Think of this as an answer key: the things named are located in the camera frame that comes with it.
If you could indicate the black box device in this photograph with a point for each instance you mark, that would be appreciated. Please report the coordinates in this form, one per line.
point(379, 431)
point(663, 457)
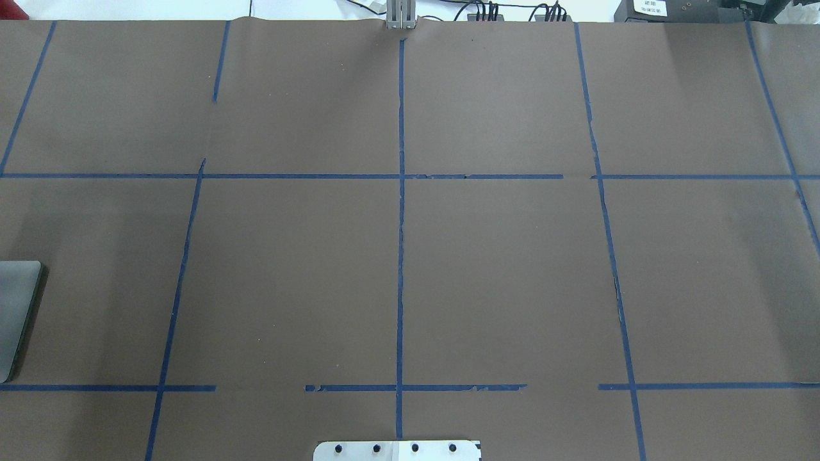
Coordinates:
point(694, 12)

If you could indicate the aluminium frame post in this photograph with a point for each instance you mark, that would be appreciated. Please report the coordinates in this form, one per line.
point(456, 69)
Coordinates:
point(401, 14)

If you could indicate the white camera mast pedestal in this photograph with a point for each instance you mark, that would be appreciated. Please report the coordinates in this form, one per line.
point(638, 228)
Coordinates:
point(398, 450)

